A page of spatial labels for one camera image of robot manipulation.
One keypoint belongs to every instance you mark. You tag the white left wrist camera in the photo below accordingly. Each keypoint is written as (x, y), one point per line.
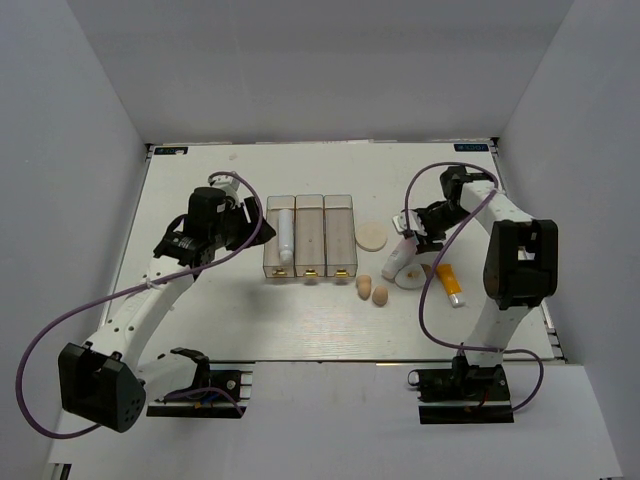
(227, 183)

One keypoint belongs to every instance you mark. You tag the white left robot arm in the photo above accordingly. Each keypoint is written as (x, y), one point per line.
(103, 379)

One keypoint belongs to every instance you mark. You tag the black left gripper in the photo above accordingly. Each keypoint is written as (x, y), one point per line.
(249, 228)

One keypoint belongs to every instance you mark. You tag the middle clear acrylic bin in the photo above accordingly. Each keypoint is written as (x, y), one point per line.
(310, 250)

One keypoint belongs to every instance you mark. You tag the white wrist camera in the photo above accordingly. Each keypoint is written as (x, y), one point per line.
(401, 225)
(227, 183)

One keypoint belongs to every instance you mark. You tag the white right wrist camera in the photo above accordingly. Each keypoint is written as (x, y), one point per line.
(401, 225)

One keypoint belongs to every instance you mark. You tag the white bottle with brown cap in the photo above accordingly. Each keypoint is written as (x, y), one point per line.
(412, 276)

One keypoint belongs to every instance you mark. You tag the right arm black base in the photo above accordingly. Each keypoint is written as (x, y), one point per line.
(462, 395)

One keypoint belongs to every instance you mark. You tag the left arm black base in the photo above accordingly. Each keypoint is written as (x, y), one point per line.
(185, 383)

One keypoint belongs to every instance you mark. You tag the round beige makeup sponge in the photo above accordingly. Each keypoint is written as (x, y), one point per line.
(371, 236)

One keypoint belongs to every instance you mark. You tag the orange sunscreen tube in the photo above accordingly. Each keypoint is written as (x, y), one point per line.
(448, 279)

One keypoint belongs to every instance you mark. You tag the beige gourd makeup sponge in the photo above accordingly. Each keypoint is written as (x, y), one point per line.
(364, 286)

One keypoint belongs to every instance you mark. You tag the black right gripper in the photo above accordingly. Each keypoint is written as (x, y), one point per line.
(427, 235)

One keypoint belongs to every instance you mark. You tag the white cylindrical bottle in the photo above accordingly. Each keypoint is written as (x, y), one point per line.
(286, 236)

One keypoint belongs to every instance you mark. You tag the beige egg makeup sponge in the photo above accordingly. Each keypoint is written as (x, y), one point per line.
(380, 296)

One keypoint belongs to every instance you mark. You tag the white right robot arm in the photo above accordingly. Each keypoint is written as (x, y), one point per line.
(521, 265)

